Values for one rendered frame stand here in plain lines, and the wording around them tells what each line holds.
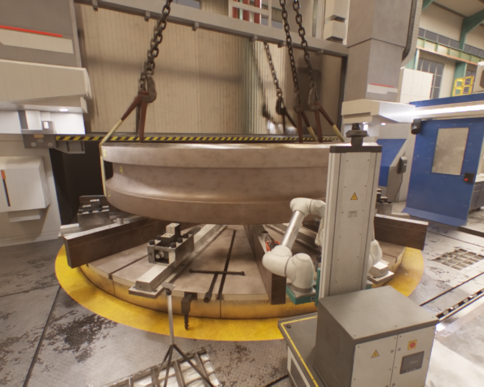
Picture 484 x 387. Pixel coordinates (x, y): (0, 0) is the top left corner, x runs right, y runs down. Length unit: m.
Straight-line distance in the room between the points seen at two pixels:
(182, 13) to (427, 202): 6.71
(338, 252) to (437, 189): 5.54
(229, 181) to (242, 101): 3.45
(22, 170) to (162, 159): 2.75
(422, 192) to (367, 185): 5.57
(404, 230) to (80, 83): 4.58
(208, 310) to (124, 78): 4.33
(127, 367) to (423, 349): 2.13
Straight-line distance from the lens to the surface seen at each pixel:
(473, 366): 3.11
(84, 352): 2.91
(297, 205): 2.24
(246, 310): 2.80
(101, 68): 5.52
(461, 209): 7.05
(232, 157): 2.74
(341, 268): 1.87
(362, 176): 1.74
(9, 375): 3.03
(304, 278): 1.89
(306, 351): 2.16
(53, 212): 5.69
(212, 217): 2.90
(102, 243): 3.70
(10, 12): 4.23
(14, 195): 5.33
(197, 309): 2.86
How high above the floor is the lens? 1.82
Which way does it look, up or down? 12 degrees down
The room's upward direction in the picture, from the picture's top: straight up
